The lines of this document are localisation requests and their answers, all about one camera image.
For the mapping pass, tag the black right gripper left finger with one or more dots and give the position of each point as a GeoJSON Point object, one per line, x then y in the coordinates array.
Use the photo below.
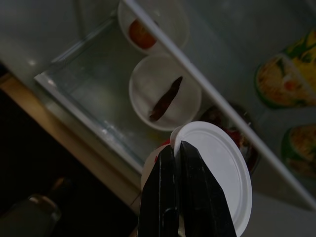
{"type": "Point", "coordinates": [160, 192]}

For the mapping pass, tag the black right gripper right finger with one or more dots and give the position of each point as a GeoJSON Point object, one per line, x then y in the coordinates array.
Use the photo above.
{"type": "Point", "coordinates": [200, 197]}

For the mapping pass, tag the white red lidded paper cup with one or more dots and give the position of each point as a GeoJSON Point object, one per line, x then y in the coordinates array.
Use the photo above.
{"type": "Point", "coordinates": [222, 158]}

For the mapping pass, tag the clear fridge drawer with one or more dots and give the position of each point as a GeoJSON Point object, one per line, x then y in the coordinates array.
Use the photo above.
{"type": "Point", "coordinates": [86, 86]}

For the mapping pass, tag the grey fridge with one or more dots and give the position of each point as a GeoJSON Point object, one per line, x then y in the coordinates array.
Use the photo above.
{"type": "Point", "coordinates": [37, 29]}

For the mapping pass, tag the dark bowl with food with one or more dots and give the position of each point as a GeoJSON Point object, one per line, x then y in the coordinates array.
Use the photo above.
{"type": "Point", "coordinates": [214, 116]}

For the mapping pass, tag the dark red chili pepper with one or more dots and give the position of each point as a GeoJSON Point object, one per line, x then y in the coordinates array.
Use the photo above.
{"type": "Point", "coordinates": [165, 98]}

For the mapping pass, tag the green instant noodle pack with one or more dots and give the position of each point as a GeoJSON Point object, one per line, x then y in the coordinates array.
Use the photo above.
{"type": "Point", "coordinates": [276, 84]}
{"type": "Point", "coordinates": [303, 47]}
{"type": "Point", "coordinates": [301, 150]}

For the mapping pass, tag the white bowl with chili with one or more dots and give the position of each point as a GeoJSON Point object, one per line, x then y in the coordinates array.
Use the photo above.
{"type": "Point", "coordinates": [145, 81]}

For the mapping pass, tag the red tomato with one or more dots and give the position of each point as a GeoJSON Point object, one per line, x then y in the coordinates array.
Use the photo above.
{"type": "Point", "coordinates": [142, 34]}

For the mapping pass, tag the white bowl with tomato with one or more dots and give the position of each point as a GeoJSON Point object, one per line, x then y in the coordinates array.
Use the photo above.
{"type": "Point", "coordinates": [177, 24]}

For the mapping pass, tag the white fridge shelf rail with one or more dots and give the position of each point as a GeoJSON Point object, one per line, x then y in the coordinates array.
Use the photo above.
{"type": "Point", "coordinates": [195, 74]}

